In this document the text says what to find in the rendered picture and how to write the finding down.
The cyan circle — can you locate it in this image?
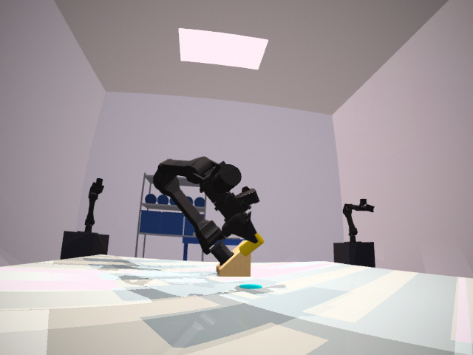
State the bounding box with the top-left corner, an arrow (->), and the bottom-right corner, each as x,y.
239,284 -> 261,289

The yellow cylinder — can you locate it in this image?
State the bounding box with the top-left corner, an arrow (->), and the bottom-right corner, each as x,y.
239,233 -> 264,257

